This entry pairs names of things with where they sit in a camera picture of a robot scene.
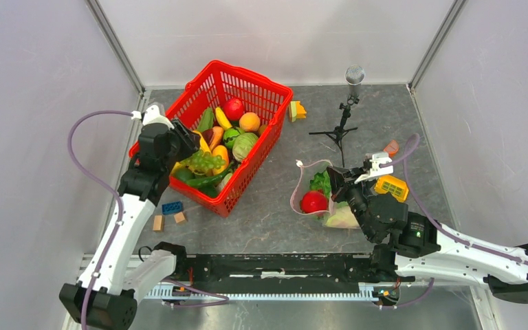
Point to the small red apple toy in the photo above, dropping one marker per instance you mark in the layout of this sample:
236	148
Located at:
314	201

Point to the round green cabbage toy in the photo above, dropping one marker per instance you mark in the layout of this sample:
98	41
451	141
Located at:
243	144

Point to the blue toy brick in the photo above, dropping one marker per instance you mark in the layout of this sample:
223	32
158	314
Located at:
172	208

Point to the red plastic basket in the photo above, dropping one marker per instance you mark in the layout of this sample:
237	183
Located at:
213	85

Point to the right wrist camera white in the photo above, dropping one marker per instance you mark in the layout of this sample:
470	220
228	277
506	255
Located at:
375	165

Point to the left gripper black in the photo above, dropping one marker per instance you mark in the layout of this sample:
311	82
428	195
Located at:
189	139

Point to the orange sweet potato toy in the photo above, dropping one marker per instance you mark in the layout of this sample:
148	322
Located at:
215	136

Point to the orange waffle toy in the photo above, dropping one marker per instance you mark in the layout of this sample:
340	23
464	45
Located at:
392	185

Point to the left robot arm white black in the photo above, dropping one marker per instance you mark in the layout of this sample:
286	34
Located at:
106	295

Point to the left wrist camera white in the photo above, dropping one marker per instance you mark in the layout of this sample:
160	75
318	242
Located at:
152	115

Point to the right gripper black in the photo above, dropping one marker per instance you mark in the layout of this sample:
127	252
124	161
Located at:
344	178

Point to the green grapes toy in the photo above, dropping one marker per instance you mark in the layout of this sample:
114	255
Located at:
201	162

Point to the orange slice toy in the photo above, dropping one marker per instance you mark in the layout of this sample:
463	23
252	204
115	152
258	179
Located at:
392	148

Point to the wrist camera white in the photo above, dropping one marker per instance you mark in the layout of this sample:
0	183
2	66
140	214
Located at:
375	165
152	115

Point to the orange peach toy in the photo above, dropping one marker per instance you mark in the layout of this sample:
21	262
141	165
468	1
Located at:
250	122

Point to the microphone on black tripod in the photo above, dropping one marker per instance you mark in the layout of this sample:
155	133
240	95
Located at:
354	75

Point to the green cucumber toy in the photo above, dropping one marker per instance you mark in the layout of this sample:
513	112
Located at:
206	121

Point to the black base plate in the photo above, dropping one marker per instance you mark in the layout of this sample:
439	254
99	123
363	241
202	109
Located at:
310	273

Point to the clear zip top bag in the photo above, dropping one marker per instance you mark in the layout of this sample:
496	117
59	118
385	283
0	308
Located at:
307	171

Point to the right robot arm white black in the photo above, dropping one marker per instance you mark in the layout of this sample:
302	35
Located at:
411	245

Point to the yellow mango toy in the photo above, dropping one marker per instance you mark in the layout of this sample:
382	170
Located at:
220	153

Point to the napa cabbage toy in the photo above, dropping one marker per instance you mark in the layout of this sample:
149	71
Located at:
339	214

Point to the wooden block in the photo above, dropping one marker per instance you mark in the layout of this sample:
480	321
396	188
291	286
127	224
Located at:
180	218
158	223

